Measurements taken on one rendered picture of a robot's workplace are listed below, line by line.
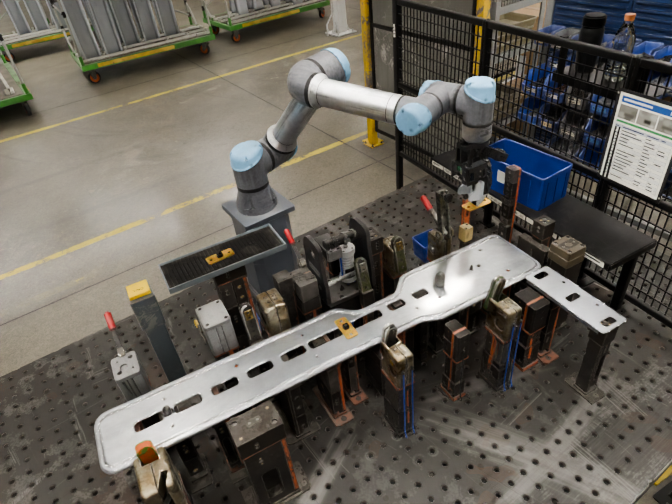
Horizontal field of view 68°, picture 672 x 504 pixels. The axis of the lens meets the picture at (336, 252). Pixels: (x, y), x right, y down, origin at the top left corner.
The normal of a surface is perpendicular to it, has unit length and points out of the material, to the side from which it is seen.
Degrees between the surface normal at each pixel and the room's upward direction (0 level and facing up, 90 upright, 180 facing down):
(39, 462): 0
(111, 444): 0
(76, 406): 0
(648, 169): 90
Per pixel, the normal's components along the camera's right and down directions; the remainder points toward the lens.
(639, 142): -0.87, 0.36
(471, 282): -0.10, -0.79
